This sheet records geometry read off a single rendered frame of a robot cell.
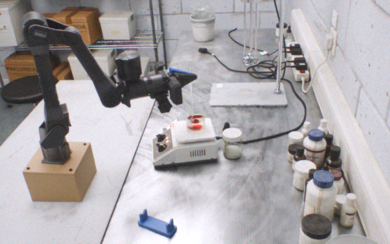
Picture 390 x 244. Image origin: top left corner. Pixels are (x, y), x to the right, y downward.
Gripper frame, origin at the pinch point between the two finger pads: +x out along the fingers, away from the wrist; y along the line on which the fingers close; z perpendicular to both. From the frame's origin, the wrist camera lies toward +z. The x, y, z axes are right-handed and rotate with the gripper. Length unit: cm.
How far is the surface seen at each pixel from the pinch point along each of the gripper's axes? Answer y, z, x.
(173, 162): 4.4, 24.7, -7.0
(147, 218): 23.9, 25.2, -20.2
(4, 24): -255, 41, -70
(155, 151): -0.9, 22.7, -11.2
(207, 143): 6.4, 19.3, 3.3
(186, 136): 3.1, 17.4, -2.0
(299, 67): -33, 21, 61
